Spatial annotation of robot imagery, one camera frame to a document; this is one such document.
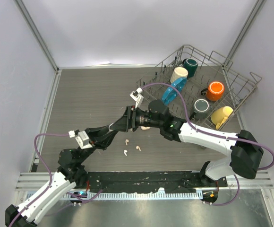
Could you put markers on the orange mug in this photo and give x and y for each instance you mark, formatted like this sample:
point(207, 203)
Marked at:
point(214, 91)

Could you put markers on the grey wire dish rack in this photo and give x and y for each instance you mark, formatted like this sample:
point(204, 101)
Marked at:
point(211, 67)

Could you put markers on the aluminium frame rail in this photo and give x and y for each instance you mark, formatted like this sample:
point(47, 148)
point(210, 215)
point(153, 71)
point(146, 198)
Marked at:
point(31, 181)

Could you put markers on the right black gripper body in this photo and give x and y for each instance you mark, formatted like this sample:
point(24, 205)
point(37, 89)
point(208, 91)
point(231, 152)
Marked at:
point(137, 119)

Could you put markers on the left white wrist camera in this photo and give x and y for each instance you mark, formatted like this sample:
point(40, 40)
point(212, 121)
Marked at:
point(81, 138)

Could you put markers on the blue polka dot plate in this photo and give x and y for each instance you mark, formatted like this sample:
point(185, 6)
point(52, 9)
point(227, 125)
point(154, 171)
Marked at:
point(170, 94)

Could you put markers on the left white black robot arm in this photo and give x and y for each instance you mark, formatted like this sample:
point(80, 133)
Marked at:
point(70, 174)

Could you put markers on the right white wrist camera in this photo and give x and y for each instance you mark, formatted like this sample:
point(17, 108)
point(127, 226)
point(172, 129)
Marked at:
point(137, 97)

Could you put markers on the dark teal mug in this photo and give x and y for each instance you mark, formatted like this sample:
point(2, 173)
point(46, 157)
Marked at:
point(191, 66)

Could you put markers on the black mounting base plate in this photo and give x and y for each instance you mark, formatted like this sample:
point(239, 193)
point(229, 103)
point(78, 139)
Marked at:
point(146, 182)

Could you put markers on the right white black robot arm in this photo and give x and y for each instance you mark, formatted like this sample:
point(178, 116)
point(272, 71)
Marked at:
point(243, 154)

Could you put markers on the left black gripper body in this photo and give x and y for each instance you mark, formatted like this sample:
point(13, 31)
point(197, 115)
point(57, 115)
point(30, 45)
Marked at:
point(95, 144)

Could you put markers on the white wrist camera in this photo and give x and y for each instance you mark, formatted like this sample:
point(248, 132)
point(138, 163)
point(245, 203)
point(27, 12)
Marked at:
point(137, 97)
point(81, 138)

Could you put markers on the grey green mug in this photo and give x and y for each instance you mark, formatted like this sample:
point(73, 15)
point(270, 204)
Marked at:
point(200, 109)

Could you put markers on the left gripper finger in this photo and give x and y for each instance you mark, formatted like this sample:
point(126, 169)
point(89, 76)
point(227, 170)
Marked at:
point(111, 136)
point(98, 134)

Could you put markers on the cream mug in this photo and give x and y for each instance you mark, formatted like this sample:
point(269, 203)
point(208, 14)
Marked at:
point(178, 72)

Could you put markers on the white slotted cable duct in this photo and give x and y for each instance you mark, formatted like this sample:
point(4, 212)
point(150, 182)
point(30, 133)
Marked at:
point(159, 195)

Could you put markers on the pink earbud charging case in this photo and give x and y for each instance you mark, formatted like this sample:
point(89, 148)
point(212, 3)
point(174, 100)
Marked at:
point(145, 128)

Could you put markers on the yellow mug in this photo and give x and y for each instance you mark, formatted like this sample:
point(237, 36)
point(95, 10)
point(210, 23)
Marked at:
point(220, 116)

